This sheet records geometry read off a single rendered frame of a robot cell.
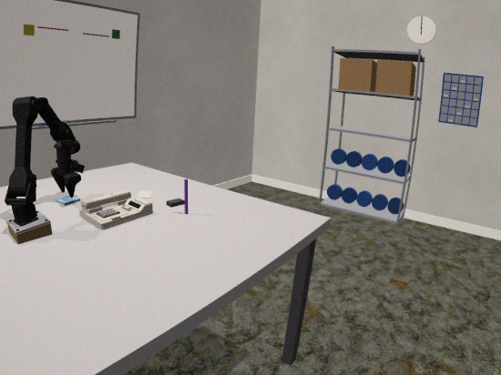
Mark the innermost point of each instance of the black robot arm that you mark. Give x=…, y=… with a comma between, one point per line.
x=22, y=182

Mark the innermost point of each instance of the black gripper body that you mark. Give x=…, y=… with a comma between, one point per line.
x=64, y=169

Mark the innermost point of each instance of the beige telephone handset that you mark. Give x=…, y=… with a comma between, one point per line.
x=112, y=197

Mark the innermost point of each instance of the grey telephone keypad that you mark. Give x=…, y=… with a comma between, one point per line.
x=109, y=212

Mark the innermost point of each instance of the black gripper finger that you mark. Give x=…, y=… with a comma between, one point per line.
x=60, y=181
x=71, y=188

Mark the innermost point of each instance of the light blue sticky note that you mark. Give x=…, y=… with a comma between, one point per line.
x=67, y=200

